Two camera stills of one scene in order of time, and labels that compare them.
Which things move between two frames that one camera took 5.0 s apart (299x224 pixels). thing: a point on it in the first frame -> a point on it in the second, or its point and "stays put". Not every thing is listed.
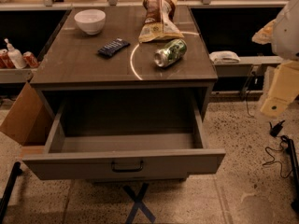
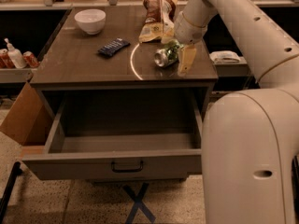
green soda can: [170, 52] stays put
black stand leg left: [15, 171] stays put
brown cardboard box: [28, 120] stays put
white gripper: [287, 35] -> [187, 32]
